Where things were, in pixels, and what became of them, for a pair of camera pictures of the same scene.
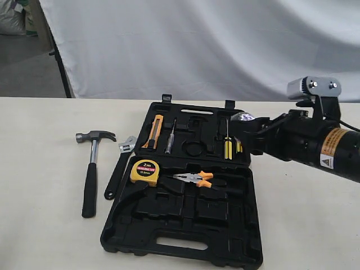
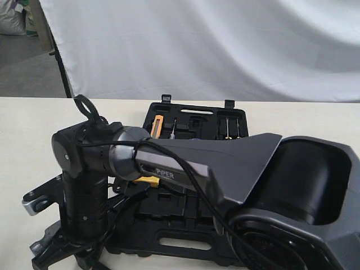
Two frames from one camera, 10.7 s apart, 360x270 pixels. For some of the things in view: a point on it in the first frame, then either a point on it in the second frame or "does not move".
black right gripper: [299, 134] -> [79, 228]
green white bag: [31, 30] does not move
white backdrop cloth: [205, 49] does not move
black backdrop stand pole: [57, 54] does not move
